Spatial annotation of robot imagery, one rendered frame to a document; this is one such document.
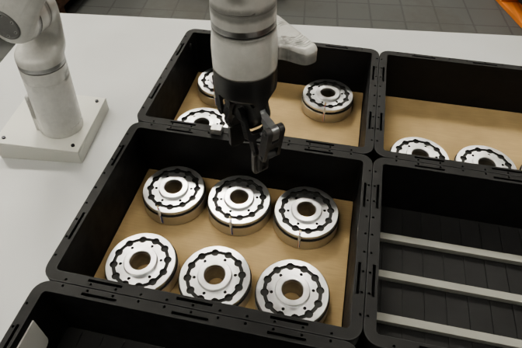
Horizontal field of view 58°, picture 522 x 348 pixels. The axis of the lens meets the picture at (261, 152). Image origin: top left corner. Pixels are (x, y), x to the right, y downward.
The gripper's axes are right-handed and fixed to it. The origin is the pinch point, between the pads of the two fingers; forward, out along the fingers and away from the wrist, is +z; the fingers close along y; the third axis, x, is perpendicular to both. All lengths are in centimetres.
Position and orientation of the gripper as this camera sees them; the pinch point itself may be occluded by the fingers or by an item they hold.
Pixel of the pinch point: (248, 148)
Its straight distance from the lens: 63.8
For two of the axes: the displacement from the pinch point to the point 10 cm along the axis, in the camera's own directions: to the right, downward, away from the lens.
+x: 8.4, -3.9, 3.7
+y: 5.4, 6.1, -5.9
